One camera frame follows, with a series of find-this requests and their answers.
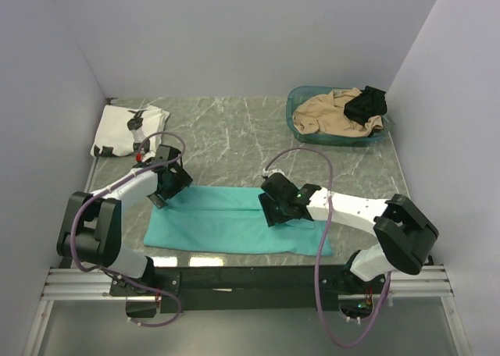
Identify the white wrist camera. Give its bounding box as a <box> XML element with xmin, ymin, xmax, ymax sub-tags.
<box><xmin>134</xmin><ymin>151</ymin><xmax>155</xmax><ymax>168</ymax></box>
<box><xmin>262</xmin><ymin>169</ymin><xmax>281</xmax><ymax>179</ymax></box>

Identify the teal plastic basket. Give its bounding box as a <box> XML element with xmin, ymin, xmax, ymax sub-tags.
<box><xmin>286</xmin><ymin>86</ymin><xmax>394</xmax><ymax>147</ymax></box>

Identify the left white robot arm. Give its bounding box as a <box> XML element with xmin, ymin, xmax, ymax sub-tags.
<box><xmin>56</xmin><ymin>144</ymin><xmax>192</xmax><ymax>295</ymax></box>

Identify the black t shirt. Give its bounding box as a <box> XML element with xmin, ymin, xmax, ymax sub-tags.
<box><xmin>344</xmin><ymin>86</ymin><xmax>388</xmax><ymax>124</ymax></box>

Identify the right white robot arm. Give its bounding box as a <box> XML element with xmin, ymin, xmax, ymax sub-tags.
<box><xmin>259</xmin><ymin>170</ymin><xmax>439</xmax><ymax>294</ymax></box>

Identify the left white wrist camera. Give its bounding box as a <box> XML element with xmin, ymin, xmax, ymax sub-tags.
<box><xmin>134</xmin><ymin>151</ymin><xmax>155</xmax><ymax>168</ymax></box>

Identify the teal t shirt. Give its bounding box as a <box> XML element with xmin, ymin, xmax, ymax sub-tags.
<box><xmin>144</xmin><ymin>186</ymin><xmax>326</xmax><ymax>256</ymax></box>

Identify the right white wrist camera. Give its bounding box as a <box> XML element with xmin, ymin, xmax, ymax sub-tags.
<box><xmin>262</xmin><ymin>169</ymin><xmax>281</xmax><ymax>179</ymax></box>

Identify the aluminium rail frame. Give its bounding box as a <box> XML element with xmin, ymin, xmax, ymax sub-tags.
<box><xmin>30</xmin><ymin>96</ymin><xmax>471</xmax><ymax>355</ymax></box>

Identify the folded white t shirt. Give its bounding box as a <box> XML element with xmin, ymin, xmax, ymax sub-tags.
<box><xmin>90</xmin><ymin>105</ymin><xmax>170</xmax><ymax>157</ymax></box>

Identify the beige t shirt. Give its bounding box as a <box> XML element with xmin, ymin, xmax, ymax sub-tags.
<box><xmin>292</xmin><ymin>87</ymin><xmax>384</xmax><ymax>138</ymax></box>

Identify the black base beam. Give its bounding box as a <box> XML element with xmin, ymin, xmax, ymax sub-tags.
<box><xmin>109</xmin><ymin>265</ymin><xmax>390</xmax><ymax>319</ymax></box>

